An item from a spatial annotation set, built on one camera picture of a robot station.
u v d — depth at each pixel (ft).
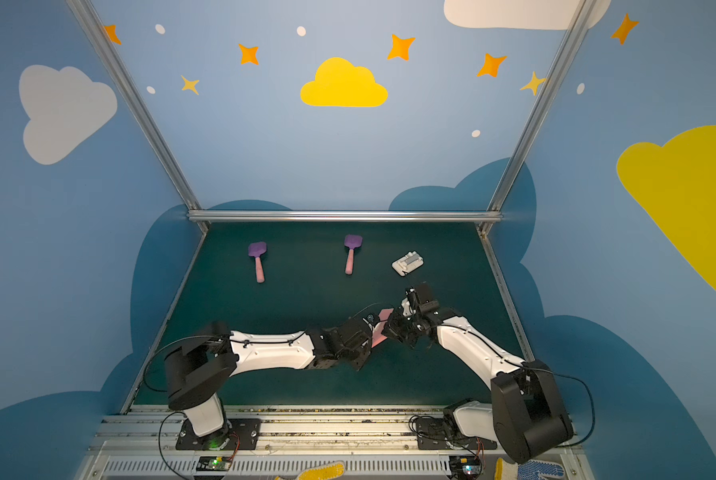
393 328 2.50
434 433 2.46
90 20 2.28
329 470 2.27
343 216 4.55
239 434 2.46
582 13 2.27
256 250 3.65
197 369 1.49
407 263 3.56
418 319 2.17
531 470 2.30
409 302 2.40
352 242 3.77
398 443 2.44
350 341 2.17
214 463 2.35
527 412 1.36
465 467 2.33
